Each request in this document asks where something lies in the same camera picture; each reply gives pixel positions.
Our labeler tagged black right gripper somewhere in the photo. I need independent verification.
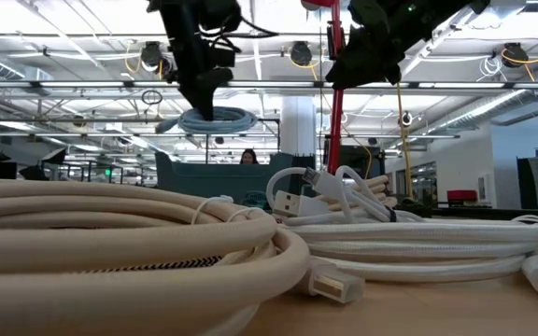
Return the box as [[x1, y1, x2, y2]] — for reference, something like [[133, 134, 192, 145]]
[[324, 0, 443, 90]]

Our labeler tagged person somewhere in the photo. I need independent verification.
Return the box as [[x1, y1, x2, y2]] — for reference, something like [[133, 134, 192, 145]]
[[239, 147, 260, 165]]

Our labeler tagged white braided cable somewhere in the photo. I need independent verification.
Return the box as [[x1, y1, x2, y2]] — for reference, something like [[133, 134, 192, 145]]
[[280, 214, 538, 302]]

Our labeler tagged thin white USB cable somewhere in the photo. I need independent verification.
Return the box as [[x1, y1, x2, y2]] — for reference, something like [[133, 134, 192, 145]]
[[266, 165, 424, 226]]

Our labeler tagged teal plastic bin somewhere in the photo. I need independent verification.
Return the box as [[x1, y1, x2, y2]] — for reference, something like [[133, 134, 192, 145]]
[[154, 151, 317, 211]]

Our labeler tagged black ceiling cord reel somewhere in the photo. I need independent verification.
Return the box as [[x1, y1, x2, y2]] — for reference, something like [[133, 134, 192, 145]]
[[502, 42, 530, 69], [140, 41, 163, 71], [290, 41, 313, 66]]

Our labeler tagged beige thick cable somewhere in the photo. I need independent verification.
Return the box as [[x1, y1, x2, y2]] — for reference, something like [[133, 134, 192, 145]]
[[0, 179, 366, 336], [324, 175, 399, 211]]

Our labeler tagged light blue cable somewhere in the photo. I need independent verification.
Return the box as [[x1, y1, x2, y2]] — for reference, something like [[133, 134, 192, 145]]
[[154, 105, 259, 135]]

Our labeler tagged teal blue braided cable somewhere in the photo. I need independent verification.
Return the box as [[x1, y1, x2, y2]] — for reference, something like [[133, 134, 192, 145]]
[[243, 189, 270, 211]]

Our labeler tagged yellow hanging cord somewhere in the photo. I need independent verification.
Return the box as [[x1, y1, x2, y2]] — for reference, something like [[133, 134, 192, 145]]
[[395, 83, 415, 200]]

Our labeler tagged white pillar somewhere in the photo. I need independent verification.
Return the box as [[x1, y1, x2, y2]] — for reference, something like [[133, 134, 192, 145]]
[[280, 95, 317, 158]]

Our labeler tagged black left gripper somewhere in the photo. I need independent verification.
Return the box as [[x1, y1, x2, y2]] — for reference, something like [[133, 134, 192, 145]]
[[146, 0, 245, 122]]

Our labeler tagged red box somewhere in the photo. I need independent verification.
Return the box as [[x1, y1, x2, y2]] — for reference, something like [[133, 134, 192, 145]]
[[446, 189, 478, 205]]

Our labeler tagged grey braided cable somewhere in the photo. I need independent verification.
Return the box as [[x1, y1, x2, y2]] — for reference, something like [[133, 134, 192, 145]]
[[77, 255, 223, 274]]

